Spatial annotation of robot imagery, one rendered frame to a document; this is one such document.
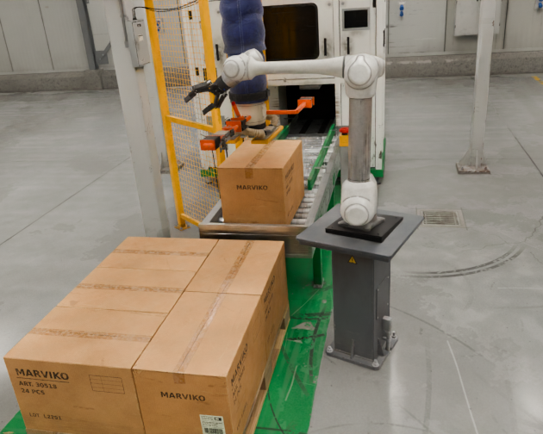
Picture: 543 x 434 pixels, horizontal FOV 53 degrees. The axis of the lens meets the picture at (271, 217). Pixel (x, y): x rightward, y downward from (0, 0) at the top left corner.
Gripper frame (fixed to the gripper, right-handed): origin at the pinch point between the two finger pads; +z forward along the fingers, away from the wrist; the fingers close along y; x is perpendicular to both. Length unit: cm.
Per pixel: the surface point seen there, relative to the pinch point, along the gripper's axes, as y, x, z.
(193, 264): -41, 51, 55
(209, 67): -61, -88, 14
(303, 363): -90, 113, 36
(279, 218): -82, 31, 15
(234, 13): -3, -39, -37
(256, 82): -30.3, -18.0, -23.5
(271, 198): -73, 22, 11
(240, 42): -13.0, -30.3, -30.3
